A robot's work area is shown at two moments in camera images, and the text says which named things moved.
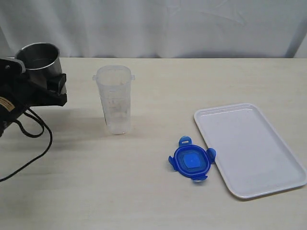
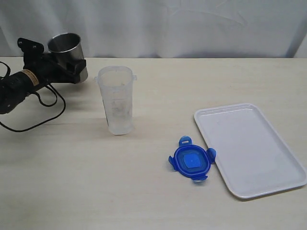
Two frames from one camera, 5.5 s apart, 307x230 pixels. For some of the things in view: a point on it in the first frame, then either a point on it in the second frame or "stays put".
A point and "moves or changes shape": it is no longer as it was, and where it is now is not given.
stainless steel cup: x=42 y=61 moves or changes shape
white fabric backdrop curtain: x=157 y=28 stays put
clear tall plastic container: x=114 y=83 stays put
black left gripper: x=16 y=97 to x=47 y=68
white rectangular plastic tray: x=251 y=158 stays put
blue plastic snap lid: x=192 y=160 stays put
